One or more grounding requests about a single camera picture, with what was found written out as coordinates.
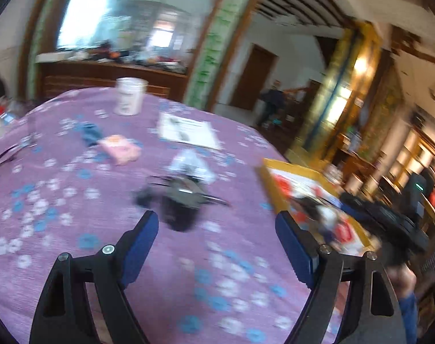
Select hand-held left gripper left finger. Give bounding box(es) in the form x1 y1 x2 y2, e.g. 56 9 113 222
29 210 160 344

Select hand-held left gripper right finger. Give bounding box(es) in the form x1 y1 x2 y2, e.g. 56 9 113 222
275 211 408 344

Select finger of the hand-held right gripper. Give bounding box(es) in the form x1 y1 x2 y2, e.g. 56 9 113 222
297 194 344 216

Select black foil bag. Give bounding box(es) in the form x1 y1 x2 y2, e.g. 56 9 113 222
133 175 230 232

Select yellow cardboard box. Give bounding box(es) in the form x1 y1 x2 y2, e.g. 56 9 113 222
257 158 376 255

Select person's right hand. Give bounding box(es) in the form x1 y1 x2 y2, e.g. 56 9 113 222
387 263 418 299

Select purple floral tablecloth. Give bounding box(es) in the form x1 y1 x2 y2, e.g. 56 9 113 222
0 88 350 344

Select wooden display cabinet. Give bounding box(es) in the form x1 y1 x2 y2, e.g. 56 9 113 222
339 115 435 230

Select white flat sachet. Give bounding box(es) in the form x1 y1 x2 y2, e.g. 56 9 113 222
167 148 216 183

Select pink soap packet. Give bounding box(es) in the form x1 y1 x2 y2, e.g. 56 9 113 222
97 134 141 165

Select golden pillar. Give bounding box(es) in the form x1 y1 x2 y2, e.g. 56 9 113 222
285 25 383 165

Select person standing far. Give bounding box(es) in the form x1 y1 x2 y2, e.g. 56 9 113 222
256 81 286 128

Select black pen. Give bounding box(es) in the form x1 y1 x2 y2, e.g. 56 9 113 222
169 116 189 140

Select small blue towel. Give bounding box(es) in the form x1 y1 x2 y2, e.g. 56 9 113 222
78 122 104 147

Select white notebook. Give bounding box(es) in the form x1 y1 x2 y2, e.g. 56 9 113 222
157 112 222 150

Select white plastic jar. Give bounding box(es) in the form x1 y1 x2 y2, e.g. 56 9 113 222
114 77 149 116

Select brown wooden door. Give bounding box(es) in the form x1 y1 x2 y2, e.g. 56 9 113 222
229 43 278 111

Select eyeglasses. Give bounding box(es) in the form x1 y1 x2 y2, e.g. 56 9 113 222
0 134 37 173

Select wooden sideboard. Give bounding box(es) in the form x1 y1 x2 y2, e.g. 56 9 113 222
36 54 189 103

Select pile of sideboard clutter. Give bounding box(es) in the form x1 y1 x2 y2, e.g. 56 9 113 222
60 41 187 74

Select green bamboo decal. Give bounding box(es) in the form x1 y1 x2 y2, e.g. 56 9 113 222
183 0 261 104

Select etched glass panel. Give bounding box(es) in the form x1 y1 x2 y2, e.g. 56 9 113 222
56 0 218 65

